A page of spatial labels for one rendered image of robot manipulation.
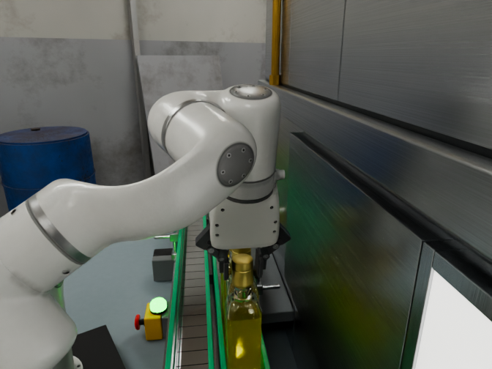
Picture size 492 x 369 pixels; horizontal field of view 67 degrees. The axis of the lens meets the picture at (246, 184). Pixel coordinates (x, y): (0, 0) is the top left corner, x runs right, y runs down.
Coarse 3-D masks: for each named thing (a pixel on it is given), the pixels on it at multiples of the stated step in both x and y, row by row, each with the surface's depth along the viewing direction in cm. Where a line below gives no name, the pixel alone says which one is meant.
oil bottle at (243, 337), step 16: (240, 304) 59; (256, 304) 60; (240, 320) 59; (256, 320) 59; (240, 336) 60; (256, 336) 60; (240, 352) 61; (256, 352) 62; (240, 368) 62; (256, 368) 63
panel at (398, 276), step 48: (288, 192) 78; (336, 192) 50; (384, 192) 42; (336, 240) 51; (384, 240) 37; (432, 240) 31; (336, 288) 52; (384, 288) 38; (480, 288) 25; (336, 336) 52; (384, 336) 38
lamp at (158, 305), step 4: (152, 300) 98; (156, 300) 98; (160, 300) 98; (164, 300) 98; (152, 304) 97; (156, 304) 96; (160, 304) 97; (164, 304) 97; (152, 308) 96; (156, 308) 96; (160, 308) 96; (164, 308) 97; (152, 312) 97; (156, 312) 96; (160, 312) 97; (164, 312) 97
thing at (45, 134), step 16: (32, 128) 279; (48, 128) 286; (64, 128) 286; (80, 128) 286; (0, 144) 241; (16, 144) 239; (32, 144) 240; (48, 144) 242; (64, 144) 249; (80, 144) 260; (0, 160) 248; (16, 160) 241; (32, 160) 242; (48, 160) 245; (64, 160) 252; (80, 160) 262; (16, 176) 245; (32, 176) 245; (48, 176) 248; (64, 176) 254; (80, 176) 264; (16, 192) 250; (32, 192) 248
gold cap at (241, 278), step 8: (240, 256) 59; (248, 256) 59; (232, 264) 58; (240, 264) 57; (248, 264) 57; (232, 272) 59; (240, 272) 57; (248, 272) 58; (232, 280) 59; (240, 280) 58; (248, 280) 58
